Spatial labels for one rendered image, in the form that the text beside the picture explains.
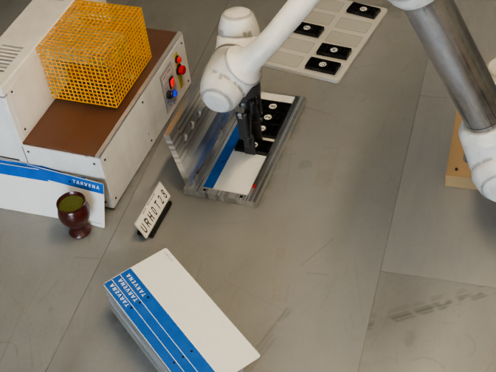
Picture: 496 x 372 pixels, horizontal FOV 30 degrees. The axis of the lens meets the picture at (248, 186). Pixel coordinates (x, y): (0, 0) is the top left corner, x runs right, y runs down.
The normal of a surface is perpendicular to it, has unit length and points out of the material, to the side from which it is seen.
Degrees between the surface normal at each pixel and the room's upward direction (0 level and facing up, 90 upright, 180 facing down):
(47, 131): 0
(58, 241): 0
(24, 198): 63
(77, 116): 0
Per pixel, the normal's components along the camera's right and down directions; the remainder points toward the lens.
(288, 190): -0.10, -0.71
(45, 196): -0.32, 0.30
